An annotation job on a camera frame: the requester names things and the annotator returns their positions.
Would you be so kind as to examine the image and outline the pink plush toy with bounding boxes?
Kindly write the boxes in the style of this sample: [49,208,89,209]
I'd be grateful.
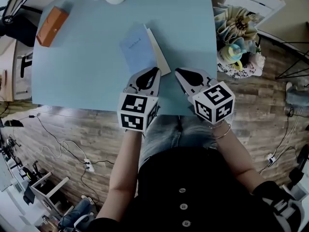
[246,52,266,73]

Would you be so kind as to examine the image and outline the gold bracelet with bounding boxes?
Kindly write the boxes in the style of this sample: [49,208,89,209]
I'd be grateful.
[209,121,232,140]

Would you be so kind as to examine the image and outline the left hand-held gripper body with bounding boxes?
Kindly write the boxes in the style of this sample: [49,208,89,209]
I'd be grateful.
[117,88,160,132]

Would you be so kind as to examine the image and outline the brown table with black legs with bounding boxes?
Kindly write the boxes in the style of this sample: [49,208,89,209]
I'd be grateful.
[275,20,309,81]

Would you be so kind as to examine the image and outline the white side table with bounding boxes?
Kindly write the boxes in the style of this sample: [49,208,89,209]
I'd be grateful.
[30,172,70,215]

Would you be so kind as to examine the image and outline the orange rectangular box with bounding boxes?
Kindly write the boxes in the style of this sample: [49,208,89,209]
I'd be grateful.
[35,5,70,48]

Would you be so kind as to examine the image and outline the yellow handled pastel cup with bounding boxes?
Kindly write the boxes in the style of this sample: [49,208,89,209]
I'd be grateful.
[217,43,243,71]

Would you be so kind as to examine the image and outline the person's grey jeans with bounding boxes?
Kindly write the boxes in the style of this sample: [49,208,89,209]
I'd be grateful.
[139,115,219,164]

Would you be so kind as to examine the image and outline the person's right forearm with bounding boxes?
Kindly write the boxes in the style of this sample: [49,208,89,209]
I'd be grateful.
[211,122,267,194]

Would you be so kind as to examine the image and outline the light wooden desk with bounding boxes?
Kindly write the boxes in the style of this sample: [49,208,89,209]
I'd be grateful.
[0,40,18,102]

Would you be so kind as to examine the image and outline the person's left forearm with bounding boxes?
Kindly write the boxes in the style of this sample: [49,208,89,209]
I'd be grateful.
[96,129,143,223]

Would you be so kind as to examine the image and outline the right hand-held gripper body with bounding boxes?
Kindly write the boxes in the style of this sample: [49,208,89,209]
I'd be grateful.
[192,78,236,125]

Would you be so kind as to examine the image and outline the person's black top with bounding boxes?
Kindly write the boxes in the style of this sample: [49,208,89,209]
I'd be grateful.
[88,146,303,232]

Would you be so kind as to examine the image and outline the light blue notebook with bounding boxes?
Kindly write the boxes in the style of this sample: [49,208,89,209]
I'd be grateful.
[119,23,172,78]

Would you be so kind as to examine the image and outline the light blue table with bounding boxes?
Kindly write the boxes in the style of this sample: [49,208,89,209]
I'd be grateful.
[31,0,218,117]

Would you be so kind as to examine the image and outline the folded paper flower bouquet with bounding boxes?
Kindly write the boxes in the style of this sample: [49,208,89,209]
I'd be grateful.
[213,3,260,51]

